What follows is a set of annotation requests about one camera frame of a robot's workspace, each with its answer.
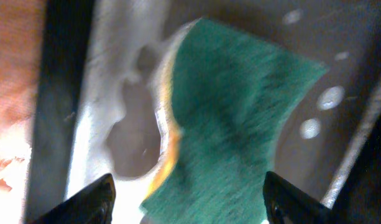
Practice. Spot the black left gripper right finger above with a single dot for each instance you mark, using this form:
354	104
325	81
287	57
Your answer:
283	200

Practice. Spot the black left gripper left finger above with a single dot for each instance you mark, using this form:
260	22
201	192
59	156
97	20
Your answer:
91	205

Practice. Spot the green yellow sponge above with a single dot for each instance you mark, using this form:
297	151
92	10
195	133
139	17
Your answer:
231	94

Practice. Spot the black small water tray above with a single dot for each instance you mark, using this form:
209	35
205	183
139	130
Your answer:
95	108

